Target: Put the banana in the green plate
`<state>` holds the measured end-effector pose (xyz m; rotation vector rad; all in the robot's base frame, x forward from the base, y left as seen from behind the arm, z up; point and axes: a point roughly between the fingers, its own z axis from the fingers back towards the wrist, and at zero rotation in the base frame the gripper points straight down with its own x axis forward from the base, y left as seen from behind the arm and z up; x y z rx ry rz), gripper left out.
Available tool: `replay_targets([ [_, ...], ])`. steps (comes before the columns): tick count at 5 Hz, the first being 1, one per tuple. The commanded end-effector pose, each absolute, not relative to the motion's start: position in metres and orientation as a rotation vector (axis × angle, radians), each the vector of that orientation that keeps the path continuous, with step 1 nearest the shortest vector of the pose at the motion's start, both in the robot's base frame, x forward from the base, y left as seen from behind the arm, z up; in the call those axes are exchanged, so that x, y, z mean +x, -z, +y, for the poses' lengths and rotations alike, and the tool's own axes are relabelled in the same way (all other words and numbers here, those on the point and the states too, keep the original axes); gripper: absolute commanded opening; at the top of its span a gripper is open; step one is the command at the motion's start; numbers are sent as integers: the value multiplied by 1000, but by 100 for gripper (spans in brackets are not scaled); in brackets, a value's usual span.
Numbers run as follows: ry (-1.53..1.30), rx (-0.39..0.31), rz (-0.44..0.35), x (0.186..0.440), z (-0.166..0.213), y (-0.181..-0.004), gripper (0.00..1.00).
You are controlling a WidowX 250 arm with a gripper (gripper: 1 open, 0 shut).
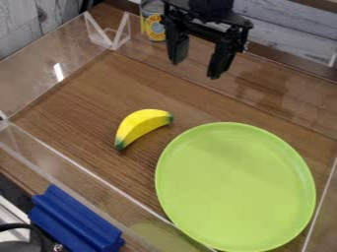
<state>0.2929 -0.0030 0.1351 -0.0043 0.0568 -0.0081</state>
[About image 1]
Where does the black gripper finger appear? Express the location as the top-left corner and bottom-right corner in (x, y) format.
(207, 39), (235, 80)
(165, 19), (190, 65)

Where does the yellow labelled can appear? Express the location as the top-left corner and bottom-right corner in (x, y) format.
(139, 0), (166, 42)

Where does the clear acrylic enclosure wall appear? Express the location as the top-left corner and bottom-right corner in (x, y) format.
(0, 112), (215, 252)

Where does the clear acrylic corner bracket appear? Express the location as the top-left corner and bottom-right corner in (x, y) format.
(84, 12), (130, 51)

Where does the black cable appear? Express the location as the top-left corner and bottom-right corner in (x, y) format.
(0, 222), (50, 252)

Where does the yellow toy banana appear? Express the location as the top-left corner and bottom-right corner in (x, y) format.
(115, 109), (174, 151)

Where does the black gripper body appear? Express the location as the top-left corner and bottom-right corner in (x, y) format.
(161, 0), (256, 53)

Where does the green plate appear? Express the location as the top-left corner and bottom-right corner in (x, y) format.
(155, 122), (316, 252)

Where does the blue plastic block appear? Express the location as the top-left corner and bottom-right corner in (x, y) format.
(30, 185), (126, 252)

